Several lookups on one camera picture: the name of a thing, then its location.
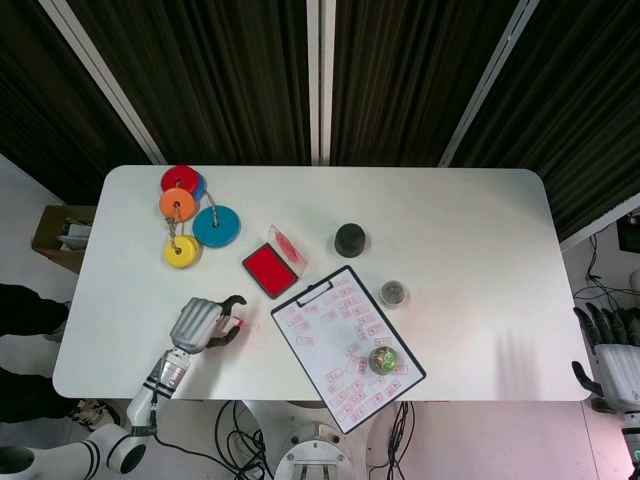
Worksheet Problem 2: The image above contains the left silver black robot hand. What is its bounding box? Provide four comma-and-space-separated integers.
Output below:
168, 294, 248, 354

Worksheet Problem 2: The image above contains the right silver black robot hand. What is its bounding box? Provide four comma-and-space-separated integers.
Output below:
572, 302, 640, 412

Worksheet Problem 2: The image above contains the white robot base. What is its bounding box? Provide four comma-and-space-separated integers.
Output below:
272, 419, 356, 480

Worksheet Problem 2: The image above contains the red ink pad clear lid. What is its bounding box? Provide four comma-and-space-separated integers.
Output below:
241, 224, 309, 301

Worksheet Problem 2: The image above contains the large teal disc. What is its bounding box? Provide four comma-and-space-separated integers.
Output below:
192, 206, 242, 249

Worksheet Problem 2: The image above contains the black clipboard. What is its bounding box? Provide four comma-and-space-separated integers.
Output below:
270, 264, 428, 435

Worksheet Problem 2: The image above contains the orange disc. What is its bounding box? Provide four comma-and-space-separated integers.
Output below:
158, 187, 197, 223

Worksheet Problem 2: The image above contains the white paper with red stamps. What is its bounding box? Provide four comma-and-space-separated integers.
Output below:
273, 269, 424, 432

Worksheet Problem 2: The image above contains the light sneaker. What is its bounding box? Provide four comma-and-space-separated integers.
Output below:
43, 319, 69, 343
74, 398, 124, 432

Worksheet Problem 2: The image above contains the red disc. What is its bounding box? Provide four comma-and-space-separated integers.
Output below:
160, 165, 201, 194

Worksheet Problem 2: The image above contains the black trouser leg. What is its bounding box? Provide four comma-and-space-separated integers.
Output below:
0, 284, 71, 341
0, 367, 81, 426

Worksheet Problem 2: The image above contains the brown cardboard box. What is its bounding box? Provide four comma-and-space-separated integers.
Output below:
31, 204, 99, 275

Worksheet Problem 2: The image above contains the black round cap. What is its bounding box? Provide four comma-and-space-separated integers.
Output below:
333, 223, 367, 257

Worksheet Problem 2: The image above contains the green gold ball ornament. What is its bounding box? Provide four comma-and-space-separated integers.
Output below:
368, 345, 400, 376

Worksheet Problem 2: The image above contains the clear jar of paper clips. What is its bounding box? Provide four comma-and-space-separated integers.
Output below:
379, 279, 409, 307

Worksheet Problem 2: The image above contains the dark brown pleated curtain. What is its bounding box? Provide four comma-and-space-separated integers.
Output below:
0, 0, 640, 241

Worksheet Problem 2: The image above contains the braided rope through discs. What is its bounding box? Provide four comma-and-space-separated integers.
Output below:
164, 187, 224, 251

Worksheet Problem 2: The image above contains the black floor cable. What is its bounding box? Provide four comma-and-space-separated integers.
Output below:
154, 399, 274, 480
367, 399, 416, 471
574, 234, 640, 321

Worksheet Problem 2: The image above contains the white slanted frame post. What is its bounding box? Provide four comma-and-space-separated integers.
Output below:
438, 0, 541, 169
39, 0, 169, 165

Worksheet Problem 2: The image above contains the white vertical frame post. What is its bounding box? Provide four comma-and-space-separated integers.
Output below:
305, 0, 337, 166

